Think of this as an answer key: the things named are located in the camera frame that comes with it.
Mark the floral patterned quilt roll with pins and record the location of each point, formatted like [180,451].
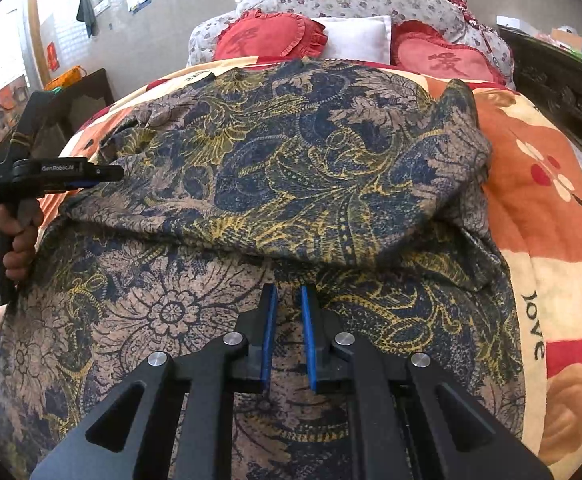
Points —
[451,18]

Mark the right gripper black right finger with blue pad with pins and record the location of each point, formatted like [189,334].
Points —
[408,417]

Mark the left red heart pillow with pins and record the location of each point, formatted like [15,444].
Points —
[271,35]

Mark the white square pillow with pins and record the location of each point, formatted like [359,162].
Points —
[358,39]

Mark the person's left hand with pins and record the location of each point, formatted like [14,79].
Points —
[18,237]

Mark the dark green hanging cloth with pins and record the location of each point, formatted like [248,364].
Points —
[85,15]

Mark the yellow orange bag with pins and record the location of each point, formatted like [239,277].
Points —
[66,79]

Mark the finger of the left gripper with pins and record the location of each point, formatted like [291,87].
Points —
[105,173]

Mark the dark wooden side table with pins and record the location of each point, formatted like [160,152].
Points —
[69,110]

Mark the red heart pillow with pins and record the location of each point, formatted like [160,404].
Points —
[271,35]
[419,48]

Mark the right red heart pillow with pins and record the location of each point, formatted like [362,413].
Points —
[419,48]

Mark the orange red cream blanket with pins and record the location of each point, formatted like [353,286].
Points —
[534,211]

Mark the navy gold floral garment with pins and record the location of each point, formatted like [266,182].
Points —
[353,179]

